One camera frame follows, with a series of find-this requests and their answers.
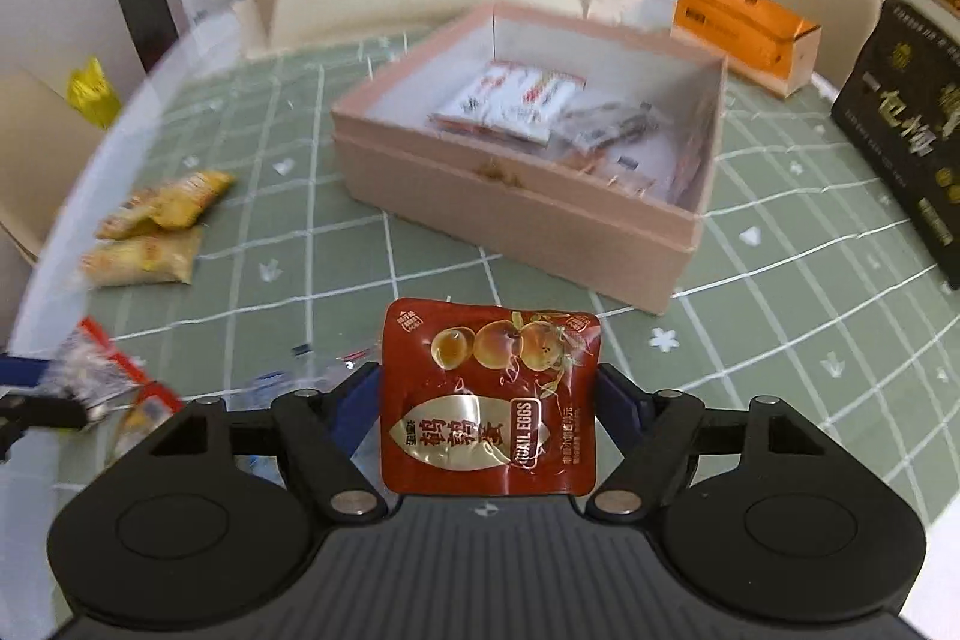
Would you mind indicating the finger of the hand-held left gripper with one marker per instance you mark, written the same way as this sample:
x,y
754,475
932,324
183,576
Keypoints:
x,y
26,370
41,413

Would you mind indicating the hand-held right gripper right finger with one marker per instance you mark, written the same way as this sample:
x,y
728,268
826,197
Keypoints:
x,y
619,407

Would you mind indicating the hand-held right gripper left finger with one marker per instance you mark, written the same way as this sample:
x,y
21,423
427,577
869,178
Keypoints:
x,y
358,407

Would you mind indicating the clear red snack packet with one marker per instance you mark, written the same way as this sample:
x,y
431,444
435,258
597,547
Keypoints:
x,y
105,370

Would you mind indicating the red quail egg packet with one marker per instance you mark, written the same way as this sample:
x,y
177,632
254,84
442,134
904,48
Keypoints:
x,y
487,400

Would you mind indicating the pink cardboard box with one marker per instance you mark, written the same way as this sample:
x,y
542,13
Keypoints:
x,y
510,227

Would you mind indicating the clear brown snack packet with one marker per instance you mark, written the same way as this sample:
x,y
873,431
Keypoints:
x,y
607,126

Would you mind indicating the red white snack packet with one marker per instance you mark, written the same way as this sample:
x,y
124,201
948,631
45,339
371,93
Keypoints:
x,y
510,96

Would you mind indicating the green checked tablecloth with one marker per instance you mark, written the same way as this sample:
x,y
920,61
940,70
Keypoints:
x,y
750,325

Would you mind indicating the yellow snack packet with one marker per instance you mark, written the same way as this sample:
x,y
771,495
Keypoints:
x,y
142,254
169,201

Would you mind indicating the yellow plastic bag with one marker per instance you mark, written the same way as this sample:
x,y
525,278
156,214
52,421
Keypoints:
x,y
94,93

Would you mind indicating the orange cardboard box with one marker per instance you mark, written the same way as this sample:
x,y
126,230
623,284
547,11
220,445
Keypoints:
x,y
739,36

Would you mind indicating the large black snack bag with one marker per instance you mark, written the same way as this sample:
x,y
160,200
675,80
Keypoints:
x,y
900,130

